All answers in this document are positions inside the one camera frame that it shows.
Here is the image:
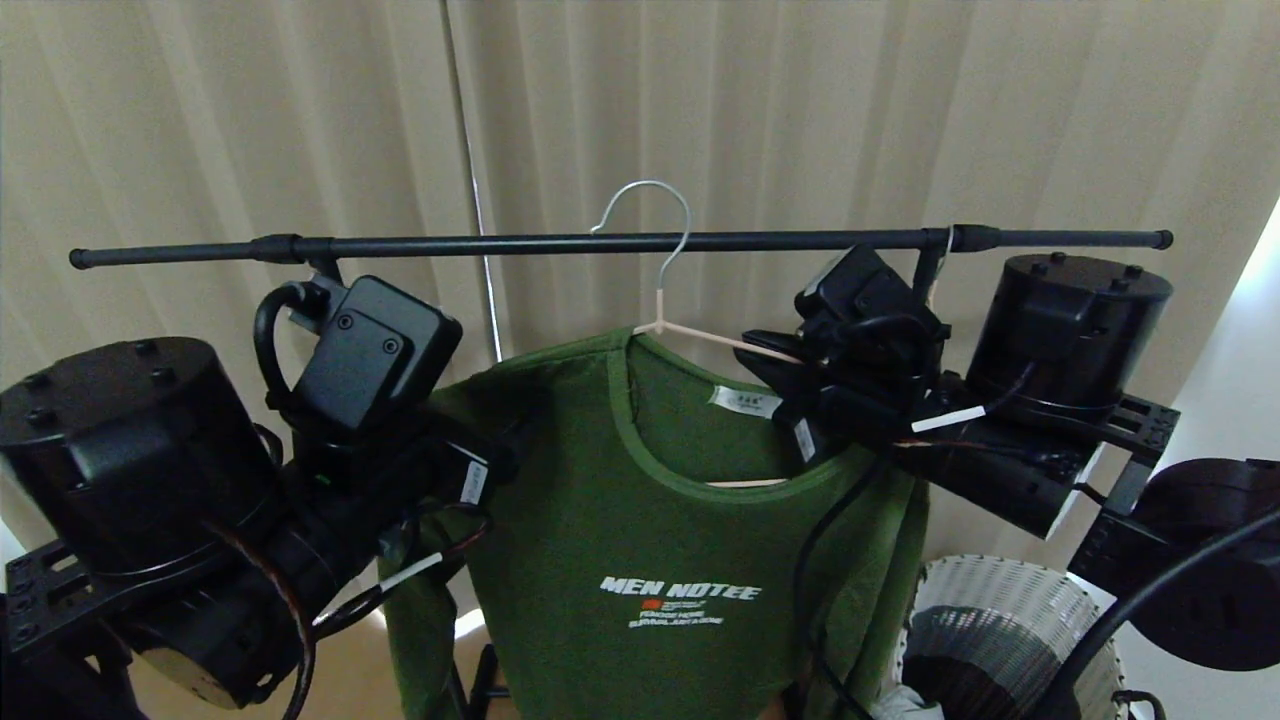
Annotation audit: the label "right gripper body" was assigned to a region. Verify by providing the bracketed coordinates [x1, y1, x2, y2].
[785, 340, 1106, 546]

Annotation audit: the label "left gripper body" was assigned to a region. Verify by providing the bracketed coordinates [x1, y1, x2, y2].
[133, 405, 531, 711]

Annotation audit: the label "green long-sleeved shirt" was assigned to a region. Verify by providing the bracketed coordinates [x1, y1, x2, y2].
[380, 328, 933, 720]

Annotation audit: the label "pink clothes hanger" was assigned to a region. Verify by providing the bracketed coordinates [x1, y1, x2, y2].
[589, 180, 807, 491]

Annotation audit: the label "white laundry basket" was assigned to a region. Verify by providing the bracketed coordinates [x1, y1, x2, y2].
[895, 555, 1167, 720]

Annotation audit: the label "black clothes rack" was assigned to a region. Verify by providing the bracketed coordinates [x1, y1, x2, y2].
[68, 224, 1175, 720]

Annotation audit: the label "pale grey shorts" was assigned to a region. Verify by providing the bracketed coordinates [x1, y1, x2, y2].
[870, 685, 947, 720]

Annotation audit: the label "beige curtain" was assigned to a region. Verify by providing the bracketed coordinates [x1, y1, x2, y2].
[0, 0, 1280, 641]

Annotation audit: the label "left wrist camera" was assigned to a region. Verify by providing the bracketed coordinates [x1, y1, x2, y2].
[290, 275, 465, 447]

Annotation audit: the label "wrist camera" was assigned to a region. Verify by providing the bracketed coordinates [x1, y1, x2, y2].
[794, 243, 950, 347]
[290, 275, 465, 447]

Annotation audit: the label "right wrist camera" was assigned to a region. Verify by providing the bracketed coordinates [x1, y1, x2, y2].
[794, 243, 950, 347]

